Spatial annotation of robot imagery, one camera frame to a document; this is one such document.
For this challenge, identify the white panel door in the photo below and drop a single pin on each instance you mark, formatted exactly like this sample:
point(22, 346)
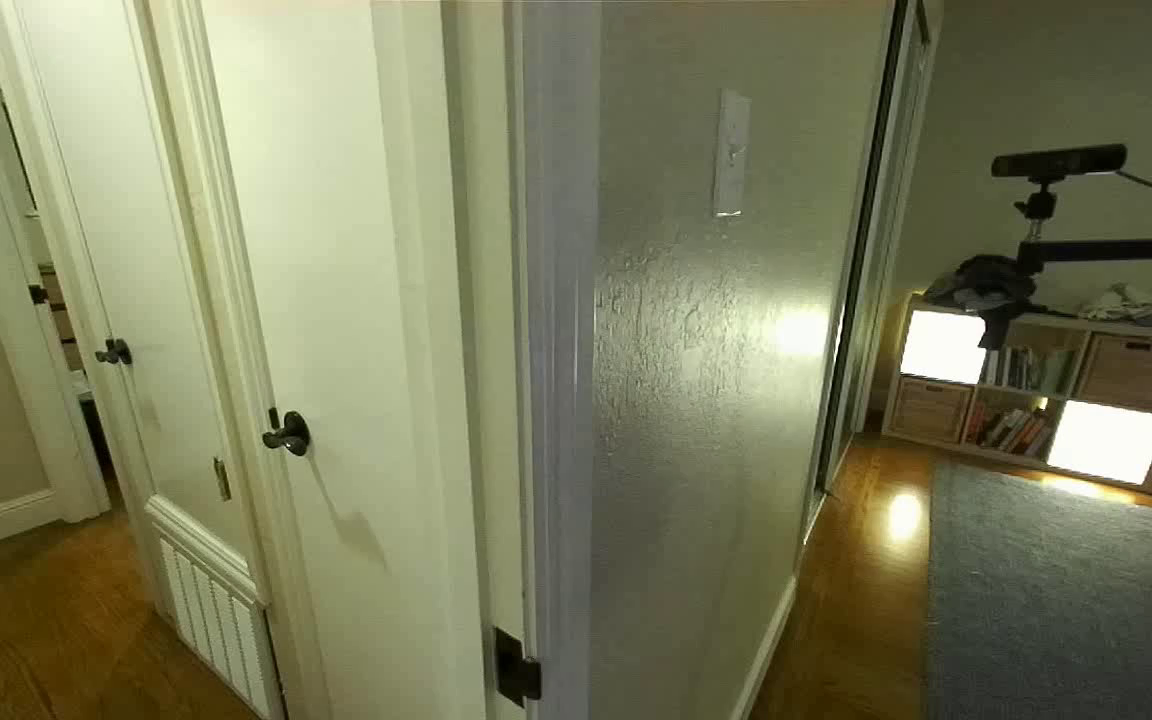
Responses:
point(337, 264)

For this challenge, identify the black door hinge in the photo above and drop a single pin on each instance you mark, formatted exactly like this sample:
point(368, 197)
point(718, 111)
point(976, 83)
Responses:
point(513, 664)

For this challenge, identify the brass door latch plate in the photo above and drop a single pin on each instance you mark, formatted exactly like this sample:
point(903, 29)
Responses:
point(221, 479)

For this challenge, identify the black bag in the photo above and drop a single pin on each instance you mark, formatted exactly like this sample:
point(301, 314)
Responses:
point(983, 280)

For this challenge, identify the row of books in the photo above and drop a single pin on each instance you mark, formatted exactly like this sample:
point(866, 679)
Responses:
point(1034, 369)
point(1012, 430)

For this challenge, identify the white louvred door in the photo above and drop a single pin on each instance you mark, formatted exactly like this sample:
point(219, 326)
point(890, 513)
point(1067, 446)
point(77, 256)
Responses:
point(137, 201)

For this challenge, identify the grey rug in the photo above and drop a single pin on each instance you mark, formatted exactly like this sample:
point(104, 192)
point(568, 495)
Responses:
point(1058, 601)

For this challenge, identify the white cube shelf unit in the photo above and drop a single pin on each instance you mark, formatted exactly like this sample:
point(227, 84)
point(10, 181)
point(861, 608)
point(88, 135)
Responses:
point(1111, 441)

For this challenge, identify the black round door knob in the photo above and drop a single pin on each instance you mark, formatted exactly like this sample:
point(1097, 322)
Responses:
point(37, 295)

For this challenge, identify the pale cloth pile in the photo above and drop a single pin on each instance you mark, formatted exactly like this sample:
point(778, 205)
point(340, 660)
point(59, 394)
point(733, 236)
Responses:
point(1124, 305)

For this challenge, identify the white light switch plate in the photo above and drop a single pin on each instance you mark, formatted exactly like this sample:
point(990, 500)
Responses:
point(733, 123)

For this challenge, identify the sliding closet door frame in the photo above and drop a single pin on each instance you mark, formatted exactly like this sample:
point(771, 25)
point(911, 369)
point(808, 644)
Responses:
point(870, 241)

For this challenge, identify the black stereo camera bar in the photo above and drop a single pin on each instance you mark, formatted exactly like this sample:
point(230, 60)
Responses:
point(1058, 162)

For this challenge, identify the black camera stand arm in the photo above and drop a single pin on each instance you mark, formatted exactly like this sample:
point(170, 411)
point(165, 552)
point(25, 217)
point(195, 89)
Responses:
point(1111, 250)

